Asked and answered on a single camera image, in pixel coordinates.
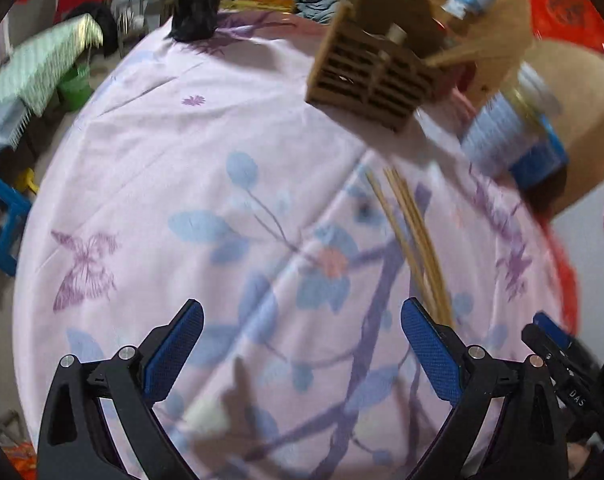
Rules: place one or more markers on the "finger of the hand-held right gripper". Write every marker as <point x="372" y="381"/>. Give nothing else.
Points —
<point x="537" y="342"/>
<point x="552" y="329"/>

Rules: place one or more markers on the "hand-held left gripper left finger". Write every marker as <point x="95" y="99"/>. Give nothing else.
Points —
<point x="174" y="345"/>

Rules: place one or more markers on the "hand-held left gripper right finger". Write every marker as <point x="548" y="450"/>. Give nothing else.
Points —
<point x="429" y="347"/>

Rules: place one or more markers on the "bundle of wooden chopsticks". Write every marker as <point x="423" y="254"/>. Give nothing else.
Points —
<point x="417" y="240"/>

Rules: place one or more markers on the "brown wooden chopstick holder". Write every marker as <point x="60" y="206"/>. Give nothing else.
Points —
<point x="367" y="75"/>

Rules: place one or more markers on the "pink floral tablecloth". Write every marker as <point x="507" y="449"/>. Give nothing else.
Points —
<point x="182" y="170"/>

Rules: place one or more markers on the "white milk powder tin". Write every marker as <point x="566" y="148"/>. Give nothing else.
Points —
<point x="497" y="132"/>

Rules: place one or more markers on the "blue plastic stool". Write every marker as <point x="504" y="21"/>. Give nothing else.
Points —
<point x="2" y="220"/>

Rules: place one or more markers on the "brown wooden board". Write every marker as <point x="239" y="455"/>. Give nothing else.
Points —
<point x="562" y="90"/>

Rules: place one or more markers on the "green plastic bucket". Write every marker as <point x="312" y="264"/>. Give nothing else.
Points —
<point x="74" y="87"/>

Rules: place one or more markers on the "green chequered cloth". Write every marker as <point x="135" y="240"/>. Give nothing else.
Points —
<point x="27" y="75"/>

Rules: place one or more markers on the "dark soy sauce bottle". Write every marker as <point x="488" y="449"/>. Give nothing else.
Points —
<point x="197" y="5"/>

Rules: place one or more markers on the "red wall poster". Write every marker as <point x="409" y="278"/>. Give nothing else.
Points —
<point x="567" y="10"/>

